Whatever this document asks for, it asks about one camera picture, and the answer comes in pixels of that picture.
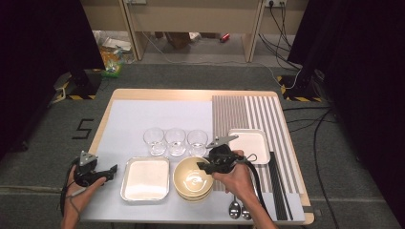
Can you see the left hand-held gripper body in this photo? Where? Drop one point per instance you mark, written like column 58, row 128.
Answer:
column 86, row 173

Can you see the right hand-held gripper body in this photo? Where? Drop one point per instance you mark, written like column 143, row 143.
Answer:
column 223, row 159

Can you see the white square plate silver rim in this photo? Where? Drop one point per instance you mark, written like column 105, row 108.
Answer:
column 254, row 143
column 146, row 179

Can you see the row of black chopsticks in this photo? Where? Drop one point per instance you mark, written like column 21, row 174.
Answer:
column 280, row 191

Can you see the person's left hand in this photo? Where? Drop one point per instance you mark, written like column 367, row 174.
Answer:
column 78, row 198

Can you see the person's right hand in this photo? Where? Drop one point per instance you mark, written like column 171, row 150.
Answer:
column 238, row 183

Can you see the clear drinking glass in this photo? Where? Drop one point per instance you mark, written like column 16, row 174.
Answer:
column 154, row 141
column 197, row 143
column 175, row 141

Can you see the brown white striped placemat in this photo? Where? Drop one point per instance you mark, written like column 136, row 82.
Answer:
column 229, row 111

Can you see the black stand base hazard tape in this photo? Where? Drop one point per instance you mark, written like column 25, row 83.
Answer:
column 296, row 90
column 86, row 84

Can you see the yellow green snack packets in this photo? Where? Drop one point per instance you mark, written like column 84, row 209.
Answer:
column 111, row 68

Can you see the dark table corner clamp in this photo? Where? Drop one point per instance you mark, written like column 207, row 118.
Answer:
column 313, row 211

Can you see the black curtain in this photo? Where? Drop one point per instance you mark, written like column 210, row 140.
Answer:
column 366, row 95
column 38, row 63

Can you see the small red can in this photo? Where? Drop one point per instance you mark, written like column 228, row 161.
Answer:
column 224, row 37

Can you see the crumpled white paper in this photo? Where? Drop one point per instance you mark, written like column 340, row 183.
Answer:
column 195, row 36

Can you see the clear plastic bag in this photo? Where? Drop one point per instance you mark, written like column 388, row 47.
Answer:
column 114, row 43

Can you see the brown cardboard box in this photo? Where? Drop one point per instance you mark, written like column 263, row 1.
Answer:
column 180, row 39

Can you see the beige wooden desk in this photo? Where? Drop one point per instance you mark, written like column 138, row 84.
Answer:
column 191, row 16

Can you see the wall socket with plugs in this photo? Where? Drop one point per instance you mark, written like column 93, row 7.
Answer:
column 275, row 3

